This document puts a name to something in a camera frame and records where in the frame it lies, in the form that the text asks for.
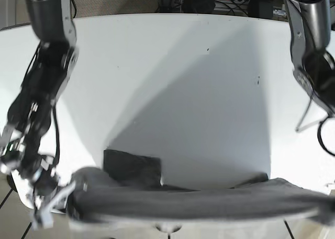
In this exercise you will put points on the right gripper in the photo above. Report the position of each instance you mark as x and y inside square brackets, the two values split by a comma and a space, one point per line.
[47, 194]

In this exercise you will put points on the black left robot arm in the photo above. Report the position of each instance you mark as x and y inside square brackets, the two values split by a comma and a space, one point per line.
[310, 25]

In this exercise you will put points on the grey heather T-shirt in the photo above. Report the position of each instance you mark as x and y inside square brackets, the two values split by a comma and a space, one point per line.
[128, 187]

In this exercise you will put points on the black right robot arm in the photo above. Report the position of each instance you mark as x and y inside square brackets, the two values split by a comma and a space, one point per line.
[34, 109]

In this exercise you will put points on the black table base foot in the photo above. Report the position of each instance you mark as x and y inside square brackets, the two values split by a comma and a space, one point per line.
[168, 228]

